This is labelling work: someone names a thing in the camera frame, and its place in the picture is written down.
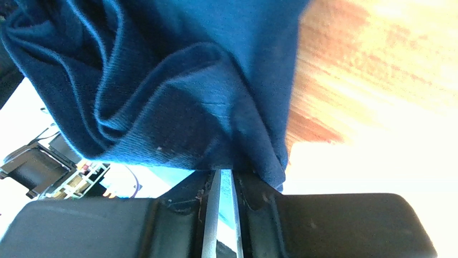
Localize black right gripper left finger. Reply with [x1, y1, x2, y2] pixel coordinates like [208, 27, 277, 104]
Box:
[1, 171, 218, 257]

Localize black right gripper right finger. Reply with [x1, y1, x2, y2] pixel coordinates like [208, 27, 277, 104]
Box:
[232, 171, 438, 257]

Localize navy blue t shirt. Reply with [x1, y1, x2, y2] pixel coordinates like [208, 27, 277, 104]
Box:
[1, 1, 308, 190]

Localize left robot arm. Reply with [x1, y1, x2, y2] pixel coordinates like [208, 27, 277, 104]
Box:
[1, 46, 81, 199]

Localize storage shelf with boxes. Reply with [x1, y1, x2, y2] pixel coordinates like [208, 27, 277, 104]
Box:
[37, 160, 110, 200]

